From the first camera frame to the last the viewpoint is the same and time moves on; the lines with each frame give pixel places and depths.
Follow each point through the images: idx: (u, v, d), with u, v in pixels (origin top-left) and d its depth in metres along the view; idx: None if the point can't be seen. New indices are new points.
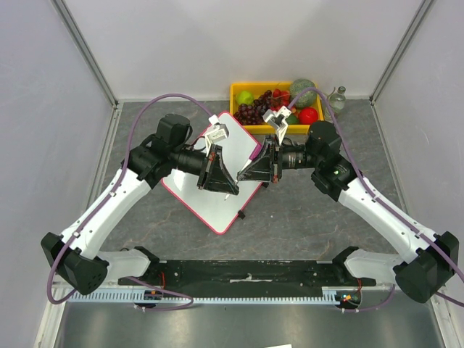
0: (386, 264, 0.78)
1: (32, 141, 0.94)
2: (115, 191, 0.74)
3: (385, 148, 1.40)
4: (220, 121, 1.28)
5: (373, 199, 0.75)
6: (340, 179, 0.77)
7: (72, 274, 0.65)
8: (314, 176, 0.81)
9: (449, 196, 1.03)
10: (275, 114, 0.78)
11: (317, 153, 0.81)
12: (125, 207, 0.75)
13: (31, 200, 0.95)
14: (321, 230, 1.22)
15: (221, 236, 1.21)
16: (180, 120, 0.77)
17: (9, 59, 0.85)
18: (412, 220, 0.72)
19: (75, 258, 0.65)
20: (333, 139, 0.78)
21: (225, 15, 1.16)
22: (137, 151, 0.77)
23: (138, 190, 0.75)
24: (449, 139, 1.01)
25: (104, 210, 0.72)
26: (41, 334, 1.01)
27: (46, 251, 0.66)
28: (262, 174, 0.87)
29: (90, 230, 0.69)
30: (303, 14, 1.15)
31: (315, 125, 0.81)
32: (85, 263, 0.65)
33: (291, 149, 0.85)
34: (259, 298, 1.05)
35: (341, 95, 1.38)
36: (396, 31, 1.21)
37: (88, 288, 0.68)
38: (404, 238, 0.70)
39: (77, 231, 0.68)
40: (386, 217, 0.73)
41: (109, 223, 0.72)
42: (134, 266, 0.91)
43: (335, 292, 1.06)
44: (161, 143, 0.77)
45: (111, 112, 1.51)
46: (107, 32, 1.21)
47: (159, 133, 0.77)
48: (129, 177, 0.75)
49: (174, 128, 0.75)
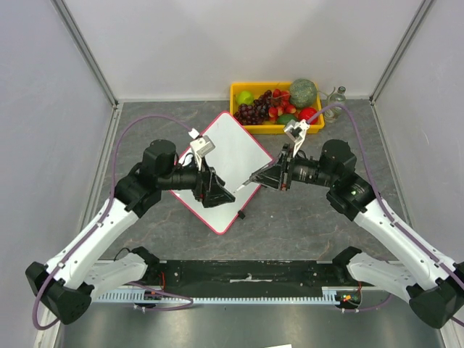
0: (396, 280, 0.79)
1: (32, 141, 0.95)
2: (102, 222, 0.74)
3: (385, 148, 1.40)
4: (219, 121, 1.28)
5: (391, 224, 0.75)
6: (357, 200, 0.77)
7: (55, 304, 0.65)
8: (330, 196, 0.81)
9: (449, 197, 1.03)
10: (294, 127, 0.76)
11: (331, 172, 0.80)
12: (112, 237, 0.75)
13: (32, 201, 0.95)
14: (321, 230, 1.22)
15: (221, 236, 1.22)
16: (167, 148, 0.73)
17: (10, 59, 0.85)
18: (431, 247, 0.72)
19: (58, 288, 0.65)
20: (349, 157, 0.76)
21: (225, 14, 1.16)
22: (124, 183, 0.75)
23: (125, 220, 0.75)
24: (449, 139, 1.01)
25: (90, 240, 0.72)
26: (41, 335, 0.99)
27: (30, 280, 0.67)
28: (273, 183, 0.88)
29: (76, 261, 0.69)
30: (303, 14, 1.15)
31: (328, 143, 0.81)
32: (67, 295, 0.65)
33: (304, 163, 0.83)
34: (259, 298, 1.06)
35: (341, 95, 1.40)
36: (396, 31, 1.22)
37: (70, 317, 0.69)
38: (423, 266, 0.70)
39: (61, 262, 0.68)
40: (404, 243, 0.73)
41: (96, 253, 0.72)
42: (130, 273, 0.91)
43: (335, 292, 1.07)
44: (148, 172, 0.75)
45: (111, 112, 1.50)
46: (107, 32, 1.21)
47: (145, 162, 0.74)
48: (117, 206, 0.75)
49: (159, 159, 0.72)
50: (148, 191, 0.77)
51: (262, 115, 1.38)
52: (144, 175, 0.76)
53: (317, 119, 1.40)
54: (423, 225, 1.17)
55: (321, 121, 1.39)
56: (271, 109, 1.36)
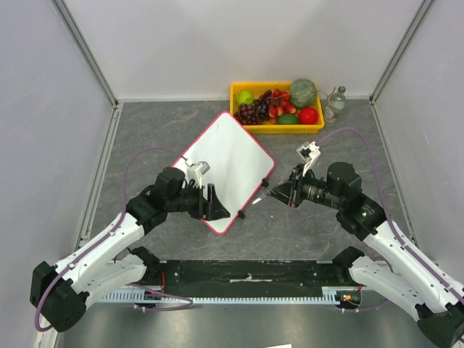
0: (404, 296, 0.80)
1: (32, 141, 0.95)
2: (114, 231, 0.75)
3: (385, 148, 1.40)
4: (220, 120, 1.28)
5: (402, 248, 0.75)
6: (367, 222, 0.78)
7: (56, 306, 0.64)
8: (340, 217, 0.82)
9: (449, 197, 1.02)
10: (304, 148, 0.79)
11: (338, 193, 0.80)
12: (119, 248, 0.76)
13: (32, 201, 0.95)
14: (321, 230, 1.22)
15: (221, 236, 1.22)
16: (177, 174, 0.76)
17: (10, 59, 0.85)
18: (441, 272, 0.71)
19: (64, 289, 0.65)
20: (354, 178, 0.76)
21: (225, 14, 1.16)
22: (135, 201, 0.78)
23: (135, 234, 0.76)
24: (449, 138, 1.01)
25: (101, 246, 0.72)
26: (41, 335, 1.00)
27: (37, 278, 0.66)
28: (283, 199, 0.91)
29: (85, 264, 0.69)
30: (303, 13, 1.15)
31: (333, 164, 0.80)
32: (72, 297, 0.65)
33: (312, 182, 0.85)
34: (259, 298, 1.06)
35: (341, 95, 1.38)
36: (396, 30, 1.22)
37: (62, 322, 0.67)
38: (433, 289, 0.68)
39: (72, 263, 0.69)
40: (414, 266, 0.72)
41: (104, 260, 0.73)
42: (127, 276, 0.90)
43: (335, 292, 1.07)
44: (158, 194, 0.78)
45: (111, 112, 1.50)
46: (107, 32, 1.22)
47: (156, 185, 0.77)
48: (128, 220, 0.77)
49: (170, 183, 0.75)
50: (156, 211, 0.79)
51: (262, 115, 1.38)
52: (154, 196, 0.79)
53: (317, 119, 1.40)
54: (423, 225, 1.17)
55: (321, 121, 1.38)
56: (271, 109, 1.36)
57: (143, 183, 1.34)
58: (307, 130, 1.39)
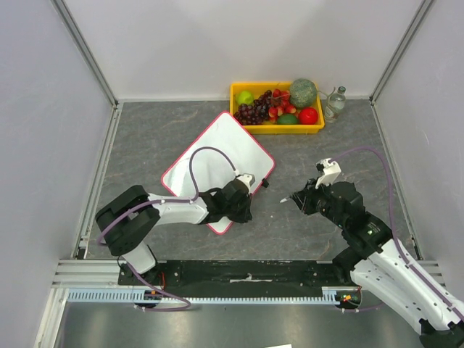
0: (408, 309, 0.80)
1: (32, 141, 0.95)
2: (193, 201, 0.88)
3: (385, 148, 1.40)
4: (219, 120, 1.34)
5: (406, 266, 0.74)
6: (373, 239, 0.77)
7: (132, 226, 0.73)
8: (345, 234, 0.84)
9: (449, 197, 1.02)
10: (325, 164, 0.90)
11: (342, 212, 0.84)
12: (183, 217, 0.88)
13: (31, 201, 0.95)
14: (321, 230, 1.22)
15: (221, 236, 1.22)
16: (243, 186, 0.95)
17: (9, 59, 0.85)
18: (444, 290, 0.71)
19: (145, 217, 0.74)
20: (355, 196, 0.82)
21: (225, 14, 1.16)
22: (206, 196, 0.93)
23: (197, 214, 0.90)
24: (449, 138, 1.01)
25: (180, 204, 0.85)
26: (41, 334, 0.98)
27: (132, 194, 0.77)
28: (299, 204, 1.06)
29: (169, 208, 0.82)
30: (303, 13, 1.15)
31: (339, 184, 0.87)
32: (147, 226, 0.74)
33: (322, 195, 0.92)
34: (259, 298, 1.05)
35: (341, 95, 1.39)
36: (396, 31, 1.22)
37: (120, 245, 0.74)
38: (436, 309, 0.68)
39: (162, 199, 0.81)
40: (417, 285, 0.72)
41: (174, 217, 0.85)
42: (143, 259, 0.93)
43: (335, 292, 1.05)
44: (222, 197, 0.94)
45: (111, 112, 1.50)
46: (107, 32, 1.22)
47: (224, 190, 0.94)
48: (200, 203, 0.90)
49: (236, 192, 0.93)
50: (217, 209, 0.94)
51: (262, 115, 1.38)
52: (219, 197, 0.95)
53: (317, 119, 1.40)
54: (422, 225, 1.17)
55: (321, 121, 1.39)
56: (271, 109, 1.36)
57: (143, 182, 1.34)
58: (307, 130, 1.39)
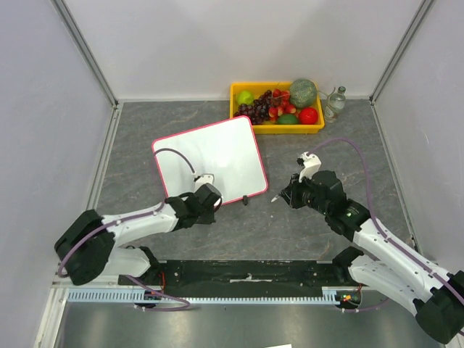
0: (402, 292, 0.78)
1: (32, 141, 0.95)
2: (157, 212, 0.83)
3: (385, 148, 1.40)
4: (236, 122, 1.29)
5: (385, 241, 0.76)
6: (353, 220, 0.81)
7: (89, 254, 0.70)
8: (329, 220, 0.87)
9: (449, 197, 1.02)
10: (306, 156, 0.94)
11: (323, 199, 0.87)
12: (151, 229, 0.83)
13: (32, 201, 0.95)
14: (321, 230, 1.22)
15: (221, 236, 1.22)
16: (216, 191, 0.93)
17: (9, 59, 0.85)
18: (424, 260, 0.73)
19: (100, 242, 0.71)
20: (335, 182, 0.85)
21: (224, 14, 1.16)
22: (176, 201, 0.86)
23: (165, 225, 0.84)
24: (449, 138, 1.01)
25: (141, 219, 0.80)
26: (41, 334, 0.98)
27: (85, 220, 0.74)
28: (287, 199, 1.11)
29: (127, 227, 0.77)
30: (303, 13, 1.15)
31: (320, 172, 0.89)
32: (105, 251, 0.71)
33: (307, 188, 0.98)
34: (259, 298, 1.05)
35: (341, 95, 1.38)
36: (396, 31, 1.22)
37: (82, 272, 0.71)
38: (417, 276, 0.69)
39: (119, 220, 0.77)
40: (399, 257, 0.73)
41: (139, 232, 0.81)
42: (135, 265, 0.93)
43: (335, 292, 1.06)
44: (196, 201, 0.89)
45: (111, 112, 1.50)
46: (107, 32, 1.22)
47: (198, 193, 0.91)
48: (167, 210, 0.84)
49: (211, 196, 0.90)
50: (191, 214, 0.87)
51: (262, 115, 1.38)
52: (192, 201, 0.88)
53: (317, 119, 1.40)
54: (422, 224, 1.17)
55: (321, 121, 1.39)
56: (271, 109, 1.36)
57: (143, 182, 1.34)
58: (307, 130, 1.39)
